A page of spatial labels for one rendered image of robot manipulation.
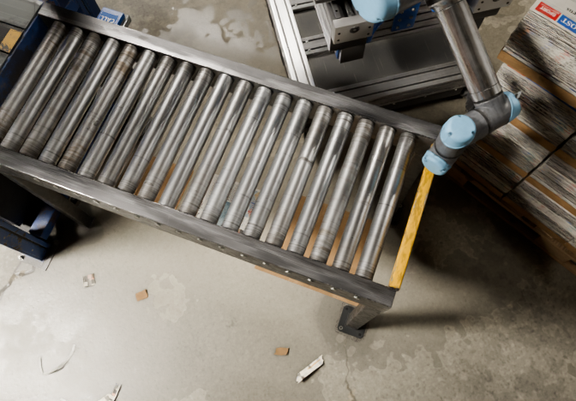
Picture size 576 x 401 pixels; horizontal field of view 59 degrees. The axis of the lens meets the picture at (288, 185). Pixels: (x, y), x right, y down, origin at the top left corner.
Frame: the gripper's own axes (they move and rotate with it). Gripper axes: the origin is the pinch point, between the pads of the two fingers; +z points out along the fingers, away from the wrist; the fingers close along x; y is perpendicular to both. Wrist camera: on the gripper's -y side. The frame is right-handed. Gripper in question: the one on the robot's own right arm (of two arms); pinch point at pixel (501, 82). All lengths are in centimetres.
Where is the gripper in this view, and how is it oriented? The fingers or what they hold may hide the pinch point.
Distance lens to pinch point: 162.6
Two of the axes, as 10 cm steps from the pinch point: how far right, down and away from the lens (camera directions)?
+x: -7.6, -6.1, 2.4
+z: 6.5, -7.2, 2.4
